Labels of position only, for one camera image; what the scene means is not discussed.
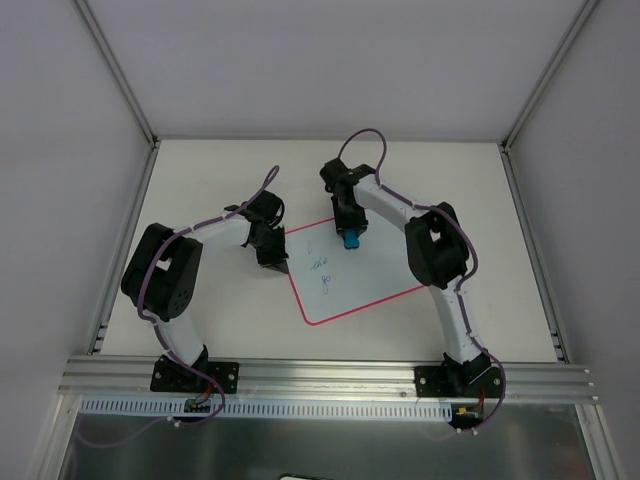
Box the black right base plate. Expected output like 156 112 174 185
414 364 505 399

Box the pink framed whiteboard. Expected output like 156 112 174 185
285 212 423 326

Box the left aluminium frame post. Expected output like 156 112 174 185
71 0 157 148

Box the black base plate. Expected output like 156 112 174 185
150 355 240 394
414 364 505 399

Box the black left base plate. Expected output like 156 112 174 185
150 355 240 394

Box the blue whiteboard eraser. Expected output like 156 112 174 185
343 230 360 250

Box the white slotted cable duct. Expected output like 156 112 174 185
79 396 453 423

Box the aluminium mounting rail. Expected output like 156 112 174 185
58 355 600 404

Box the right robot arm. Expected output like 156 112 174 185
320 158 491 397

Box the right aluminium frame post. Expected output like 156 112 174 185
501 0 600 153

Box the aluminium frame post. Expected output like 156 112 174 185
501 0 600 153
71 0 157 148

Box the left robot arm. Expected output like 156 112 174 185
120 191 289 393

